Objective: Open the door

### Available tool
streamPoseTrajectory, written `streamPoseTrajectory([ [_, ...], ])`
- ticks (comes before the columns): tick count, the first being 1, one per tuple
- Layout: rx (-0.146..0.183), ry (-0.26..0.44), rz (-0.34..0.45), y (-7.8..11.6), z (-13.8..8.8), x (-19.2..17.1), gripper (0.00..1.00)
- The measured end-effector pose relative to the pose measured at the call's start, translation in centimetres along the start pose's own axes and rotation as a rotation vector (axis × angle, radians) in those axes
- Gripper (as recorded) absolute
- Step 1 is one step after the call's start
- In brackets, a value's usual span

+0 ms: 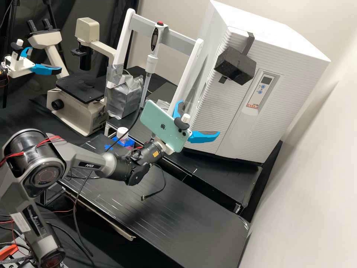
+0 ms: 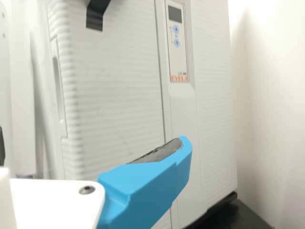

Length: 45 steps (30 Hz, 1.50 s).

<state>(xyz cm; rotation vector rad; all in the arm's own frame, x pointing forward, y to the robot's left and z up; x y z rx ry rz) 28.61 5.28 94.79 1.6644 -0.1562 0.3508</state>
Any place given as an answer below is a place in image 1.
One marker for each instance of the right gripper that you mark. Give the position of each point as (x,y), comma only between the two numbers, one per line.
(166,148)

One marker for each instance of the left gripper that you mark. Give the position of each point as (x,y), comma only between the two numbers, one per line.
(18,65)

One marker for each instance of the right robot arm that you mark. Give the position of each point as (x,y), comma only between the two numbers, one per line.
(89,163)

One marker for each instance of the incubator door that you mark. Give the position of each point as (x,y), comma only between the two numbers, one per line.
(237,134)

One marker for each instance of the black stand pole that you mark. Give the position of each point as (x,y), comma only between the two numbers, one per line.
(7,55)

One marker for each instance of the cream microscope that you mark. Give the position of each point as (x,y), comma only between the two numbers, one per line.
(72,111)

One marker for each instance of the blue bottle holder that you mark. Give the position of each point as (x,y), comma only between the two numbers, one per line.
(129,143)

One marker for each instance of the small bottle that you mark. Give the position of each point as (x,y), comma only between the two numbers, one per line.
(122,134)

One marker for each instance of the white pipette stand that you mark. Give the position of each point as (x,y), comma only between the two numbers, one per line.
(178,39)

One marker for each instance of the pipette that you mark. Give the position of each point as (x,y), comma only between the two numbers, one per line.
(157,36)

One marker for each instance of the white incubator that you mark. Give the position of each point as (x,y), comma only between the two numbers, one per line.
(265,22)

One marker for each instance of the right wrist camera phone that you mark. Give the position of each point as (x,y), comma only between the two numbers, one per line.
(161,124)

